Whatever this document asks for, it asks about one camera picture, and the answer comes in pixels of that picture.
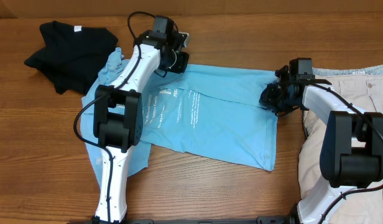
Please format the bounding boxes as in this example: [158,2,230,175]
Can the light blue printed t-shirt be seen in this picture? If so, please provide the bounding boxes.
[79,47,279,187]

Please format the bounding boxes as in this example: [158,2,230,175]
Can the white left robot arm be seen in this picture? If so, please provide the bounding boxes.
[92,16,189,223]

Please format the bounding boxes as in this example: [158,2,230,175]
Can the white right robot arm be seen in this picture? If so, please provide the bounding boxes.
[257,58,383,223]

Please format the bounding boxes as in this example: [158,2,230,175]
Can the beige shorts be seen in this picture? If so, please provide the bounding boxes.
[298,65,383,224]

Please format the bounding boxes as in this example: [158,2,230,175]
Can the black folded t-shirt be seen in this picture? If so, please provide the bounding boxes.
[24,21,118,95]

